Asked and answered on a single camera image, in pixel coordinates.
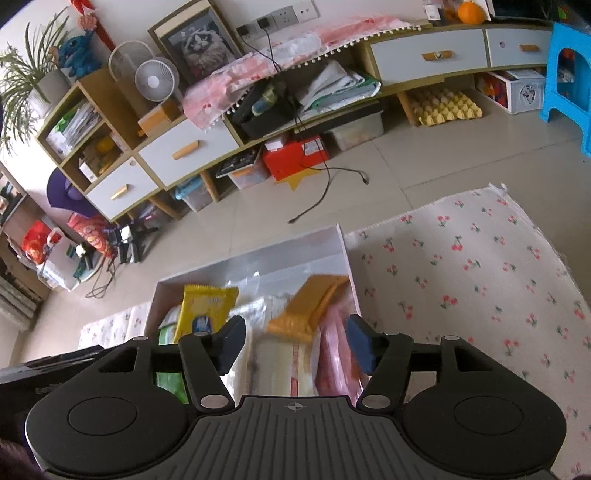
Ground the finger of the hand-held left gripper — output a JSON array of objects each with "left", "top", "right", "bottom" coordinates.
[{"left": 0, "top": 345, "right": 112, "bottom": 439}]

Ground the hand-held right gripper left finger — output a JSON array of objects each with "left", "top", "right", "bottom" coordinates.
[{"left": 97, "top": 316, "right": 247, "bottom": 412}]

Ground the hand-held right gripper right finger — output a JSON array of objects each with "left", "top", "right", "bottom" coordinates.
[{"left": 346, "top": 315, "right": 495, "bottom": 411}]

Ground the pink snack packet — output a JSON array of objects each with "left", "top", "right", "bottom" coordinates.
[{"left": 314, "top": 302, "right": 372, "bottom": 404}]

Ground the yellow snack packet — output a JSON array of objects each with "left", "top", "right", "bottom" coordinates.
[{"left": 178, "top": 285, "right": 239, "bottom": 344}]

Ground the cream striped snack packet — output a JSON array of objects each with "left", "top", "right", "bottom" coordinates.
[{"left": 249, "top": 332, "right": 321, "bottom": 398}]

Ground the orange snack packet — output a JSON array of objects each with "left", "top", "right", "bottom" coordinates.
[{"left": 267, "top": 275, "right": 350, "bottom": 344}]

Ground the green snack packet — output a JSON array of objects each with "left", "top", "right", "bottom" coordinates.
[{"left": 154, "top": 318, "right": 190, "bottom": 404}]

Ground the grey cardboard box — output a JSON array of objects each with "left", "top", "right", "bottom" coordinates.
[{"left": 145, "top": 224, "right": 370, "bottom": 398}]

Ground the person's left forearm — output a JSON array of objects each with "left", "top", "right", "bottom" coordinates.
[{"left": 0, "top": 438, "right": 42, "bottom": 480}]

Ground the white floral cloth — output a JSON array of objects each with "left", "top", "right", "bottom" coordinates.
[{"left": 78, "top": 302, "right": 153, "bottom": 349}]

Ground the white plastic bag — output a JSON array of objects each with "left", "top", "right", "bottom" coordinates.
[{"left": 39, "top": 249, "right": 100, "bottom": 291}]

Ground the cherry print mat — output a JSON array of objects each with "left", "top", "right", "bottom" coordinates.
[{"left": 344, "top": 182, "right": 591, "bottom": 480}]

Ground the red and white shopping bag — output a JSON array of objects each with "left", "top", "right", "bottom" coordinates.
[{"left": 22, "top": 220, "right": 65, "bottom": 264}]

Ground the black tripod device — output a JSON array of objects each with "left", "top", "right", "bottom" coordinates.
[{"left": 106, "top": 220, "right": 160, "bottom": 265}]

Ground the clear bin with blue lid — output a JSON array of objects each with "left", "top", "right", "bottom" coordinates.
[{"left": 175, "top": 178, "right": 214, "bottom": 212}]

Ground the red printed bag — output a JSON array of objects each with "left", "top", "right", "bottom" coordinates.
[{"left": 68, "top": 213, "right": 114, "bottom": 257}]

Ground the wooden side shelf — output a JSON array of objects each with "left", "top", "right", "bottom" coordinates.
[{"left": 0, "top": 161, "right": 51, "bottom": 330}]

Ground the clear bin with orange contents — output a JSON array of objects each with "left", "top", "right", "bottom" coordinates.
[{"left": 226, "top": 161, "right": 271, "bottom": 191}]

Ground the yellow star floor sticker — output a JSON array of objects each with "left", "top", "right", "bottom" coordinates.
[{"left": 274, "top": 166, "right": 319, "bottom": 191}]

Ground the black tablet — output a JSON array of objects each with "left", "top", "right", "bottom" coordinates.
[{"left": 215, "top": 148, "right": 264, "bottom": 178}]

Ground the white cabinet drawer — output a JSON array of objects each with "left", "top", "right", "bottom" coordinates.
[
  {"left": 485, "top": 27, "right": 554, "bottom": 68},
  {"left": 137, "top": 117, "right": 241, "bottom": 188},
  {"left": 369, "top": 28, "right": 489, "bottom": 86},
  {"left": 85, "top": 157, "right": 162, "bottom": 221}
]

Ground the red cardboard box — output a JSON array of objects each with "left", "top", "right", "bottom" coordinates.
[{"left": 262, "top": 136, "right": 331, "bottom": 182}]

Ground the purple fabric item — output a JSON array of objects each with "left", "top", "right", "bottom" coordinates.
[{"left": 46, "top": 168, "right": 105, "bottom": 217}]

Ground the long wooden cabinet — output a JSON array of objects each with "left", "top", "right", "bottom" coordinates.
[{"left": 36, "top": 18, "right": 555, "bottom": 222}]

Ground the clear bin with dark lid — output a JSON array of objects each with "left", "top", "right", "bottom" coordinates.
[{"left": 325, "top": 108, "right": 385, "bottom": 151}]

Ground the black open case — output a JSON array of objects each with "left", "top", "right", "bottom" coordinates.
[{"left": 231, "top": 80, "right": 298, "bottom": 139}]

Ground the small wooden box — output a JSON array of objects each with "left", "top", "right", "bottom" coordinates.
[{"left": 137, "top": 102, "right": 178, "bottom": 137}]

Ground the yellow egg tray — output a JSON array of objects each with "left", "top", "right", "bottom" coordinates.
[{"left": 409, "top": 88, "right": 483, "bottom": 127}]

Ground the pink cherry print cloth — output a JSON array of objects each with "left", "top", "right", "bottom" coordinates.
[{"left": 182, "top": 14, "right": 423, "bottom": 132}]

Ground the pile of plastic bags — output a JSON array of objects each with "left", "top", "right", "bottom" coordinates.
[{"left": 295, "top": 60, "right": 382, "bottom": 112}]

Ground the stack of papers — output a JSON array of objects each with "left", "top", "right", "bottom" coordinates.
[{"left": 46, "top": 102, "right": 103, "bottom": 155}]

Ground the white decorative box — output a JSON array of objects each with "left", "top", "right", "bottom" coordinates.
[{"left": 475, "top": 69, "right": 548, "bottom": 114}]

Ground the framed cat picture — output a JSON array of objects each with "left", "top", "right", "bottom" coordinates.
[{"left": 148, "top": 0, "right": 243, "bottom": 86}]

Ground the white round mesh fan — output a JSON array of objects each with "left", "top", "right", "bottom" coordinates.
[{"left": 108, "top": 41, "right": 155, "bottom": 86}]

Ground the potted green plant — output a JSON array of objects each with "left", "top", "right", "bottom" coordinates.
[{"left": 0, "top": 9, "right": 75, "bottom": 148}]

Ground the blue plastic stool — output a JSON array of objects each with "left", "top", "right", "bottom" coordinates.
[{"left": 540, "top": 22, "right": 591, "bottom": 155}]

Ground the blue stuffed toy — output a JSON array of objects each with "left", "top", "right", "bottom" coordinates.
[{"left": 58, "top": 34, "right": 102, "bottom": 77}]

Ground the red hanging ornament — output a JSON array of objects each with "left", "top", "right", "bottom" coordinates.
[{"left": 71, "top": 0, "right": 115, "bottom": 49}]

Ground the orange fruit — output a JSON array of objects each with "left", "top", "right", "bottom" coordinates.
[{"left": 457, "top": 1, "right": 485, "bottom": 25}]

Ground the black tangled cable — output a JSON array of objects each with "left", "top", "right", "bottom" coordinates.
[{"left": 85, "top": 256, "right": 118, "bottom": 301}]

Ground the black power cable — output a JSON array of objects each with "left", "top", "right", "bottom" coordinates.
[{"left": 288, "top": 164, "right": 370, "bottom": 225}]

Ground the wall socket strip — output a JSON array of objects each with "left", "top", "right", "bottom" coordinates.
[{"left": 236, "top": 4, "right": 319, "bottom": 38}]

